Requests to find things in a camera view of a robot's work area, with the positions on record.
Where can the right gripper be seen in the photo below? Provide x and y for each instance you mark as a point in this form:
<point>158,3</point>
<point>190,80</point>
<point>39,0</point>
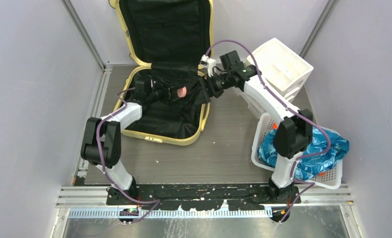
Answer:
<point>208,82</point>

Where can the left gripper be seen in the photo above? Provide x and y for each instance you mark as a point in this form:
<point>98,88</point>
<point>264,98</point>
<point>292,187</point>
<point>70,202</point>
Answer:
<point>167,97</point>

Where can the white perforated plastic basket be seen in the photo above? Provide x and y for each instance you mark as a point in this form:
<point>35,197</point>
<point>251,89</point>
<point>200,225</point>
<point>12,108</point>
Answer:
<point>330,179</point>

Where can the clear bottle pink cap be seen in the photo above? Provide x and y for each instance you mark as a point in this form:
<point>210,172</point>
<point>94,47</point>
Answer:
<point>181,92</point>

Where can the yellow hard-shell suitcase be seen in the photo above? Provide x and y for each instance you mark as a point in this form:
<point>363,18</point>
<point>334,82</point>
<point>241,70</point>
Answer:
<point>167,39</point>

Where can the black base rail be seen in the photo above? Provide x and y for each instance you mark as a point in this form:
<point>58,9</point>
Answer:
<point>202,197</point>

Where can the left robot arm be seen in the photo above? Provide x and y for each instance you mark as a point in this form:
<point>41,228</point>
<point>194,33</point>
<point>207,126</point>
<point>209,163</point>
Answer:
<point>101,144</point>

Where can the slotted metal cable duct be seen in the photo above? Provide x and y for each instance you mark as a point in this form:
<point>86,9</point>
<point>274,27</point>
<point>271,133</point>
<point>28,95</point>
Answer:
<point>134,213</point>

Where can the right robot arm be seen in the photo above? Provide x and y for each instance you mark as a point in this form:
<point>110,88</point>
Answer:
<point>294,131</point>

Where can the blue patterned garment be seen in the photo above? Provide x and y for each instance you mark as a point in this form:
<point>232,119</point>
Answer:
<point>309,167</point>

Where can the white divided organizer tray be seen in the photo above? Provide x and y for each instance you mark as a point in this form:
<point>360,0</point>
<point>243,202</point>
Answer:
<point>283,68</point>

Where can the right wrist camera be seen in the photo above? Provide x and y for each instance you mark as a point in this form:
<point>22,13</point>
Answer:
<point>209,64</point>

